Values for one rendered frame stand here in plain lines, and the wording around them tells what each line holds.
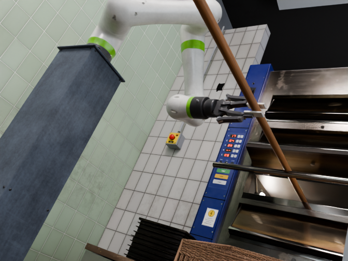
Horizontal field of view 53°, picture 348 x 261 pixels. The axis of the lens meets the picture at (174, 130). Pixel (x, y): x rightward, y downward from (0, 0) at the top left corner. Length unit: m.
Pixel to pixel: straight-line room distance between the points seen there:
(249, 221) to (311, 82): 0.99
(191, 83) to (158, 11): 0.35
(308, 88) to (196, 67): 0.97
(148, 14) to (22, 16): 0.86
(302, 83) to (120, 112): 1.24
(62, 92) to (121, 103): 1.23
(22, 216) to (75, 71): 0.54
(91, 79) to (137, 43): 1.31
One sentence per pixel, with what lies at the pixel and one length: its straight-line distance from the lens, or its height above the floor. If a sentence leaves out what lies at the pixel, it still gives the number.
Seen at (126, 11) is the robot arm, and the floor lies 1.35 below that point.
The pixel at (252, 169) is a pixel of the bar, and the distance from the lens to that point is 1.71.
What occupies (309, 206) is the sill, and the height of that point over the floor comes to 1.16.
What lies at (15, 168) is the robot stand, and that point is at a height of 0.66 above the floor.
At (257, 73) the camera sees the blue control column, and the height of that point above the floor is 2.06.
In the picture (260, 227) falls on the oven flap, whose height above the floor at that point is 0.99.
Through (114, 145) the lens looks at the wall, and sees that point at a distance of 2.47.
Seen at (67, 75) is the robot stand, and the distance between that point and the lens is 1.37.
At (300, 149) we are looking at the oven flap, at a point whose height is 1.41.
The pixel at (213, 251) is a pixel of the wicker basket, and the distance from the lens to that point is 1.48.
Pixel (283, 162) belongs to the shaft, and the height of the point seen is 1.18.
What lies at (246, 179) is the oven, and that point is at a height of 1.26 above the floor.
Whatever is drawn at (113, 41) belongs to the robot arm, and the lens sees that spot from 1.53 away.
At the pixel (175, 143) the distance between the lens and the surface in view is 2.43.
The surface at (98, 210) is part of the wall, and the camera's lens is 2.46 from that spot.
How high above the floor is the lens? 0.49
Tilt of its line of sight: 24 degrees up
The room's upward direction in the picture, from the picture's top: 24 degrees clockwise
